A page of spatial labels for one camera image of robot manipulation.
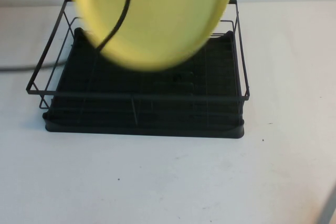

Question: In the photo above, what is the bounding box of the black plastic drain tray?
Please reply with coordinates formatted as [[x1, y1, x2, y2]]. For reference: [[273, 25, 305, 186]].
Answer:
[[42, 27, 245, 138]]

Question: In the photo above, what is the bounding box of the black wire dish rack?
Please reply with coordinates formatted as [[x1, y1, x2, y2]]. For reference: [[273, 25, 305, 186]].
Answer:
[[25, 0, 250, 110]]

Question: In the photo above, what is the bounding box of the yellow round plate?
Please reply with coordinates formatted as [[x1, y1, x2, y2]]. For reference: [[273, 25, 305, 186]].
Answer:
[[71, 0, 236, 73]]

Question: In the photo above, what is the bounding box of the black cable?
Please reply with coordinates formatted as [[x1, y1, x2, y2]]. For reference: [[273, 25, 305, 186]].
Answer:
[[0, 0, 135, 72]]

